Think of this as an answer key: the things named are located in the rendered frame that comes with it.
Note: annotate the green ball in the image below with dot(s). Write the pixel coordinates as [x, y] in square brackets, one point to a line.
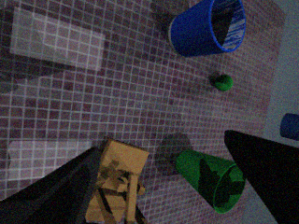
[223, 83]

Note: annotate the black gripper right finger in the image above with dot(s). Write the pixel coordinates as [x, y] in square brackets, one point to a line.
[273, 171]

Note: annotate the green tapered cup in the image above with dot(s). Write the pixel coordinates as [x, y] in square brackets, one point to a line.
[219, 181]

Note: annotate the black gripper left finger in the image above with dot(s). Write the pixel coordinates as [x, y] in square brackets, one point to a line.
[61, 197]

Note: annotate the blue cup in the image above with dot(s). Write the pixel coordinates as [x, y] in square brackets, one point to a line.
[209, 27]

